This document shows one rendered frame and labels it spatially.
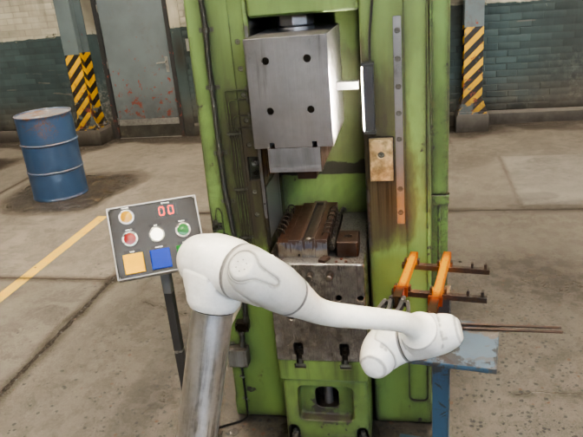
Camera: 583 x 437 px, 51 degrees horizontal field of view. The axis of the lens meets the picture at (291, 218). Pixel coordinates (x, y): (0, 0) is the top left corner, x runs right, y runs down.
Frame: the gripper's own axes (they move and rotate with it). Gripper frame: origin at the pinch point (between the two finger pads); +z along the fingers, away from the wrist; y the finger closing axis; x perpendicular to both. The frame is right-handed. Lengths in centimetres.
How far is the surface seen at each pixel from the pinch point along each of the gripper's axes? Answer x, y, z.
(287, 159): 38, -46, 29
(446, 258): 0.0, 12.4, 32.0
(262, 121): 53, -54, 28
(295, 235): 5, -47, 34
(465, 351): -27.5, 20.9, 14.0
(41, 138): -22, -409, 307
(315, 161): 37, -35, 31
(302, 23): 85, -43, 49
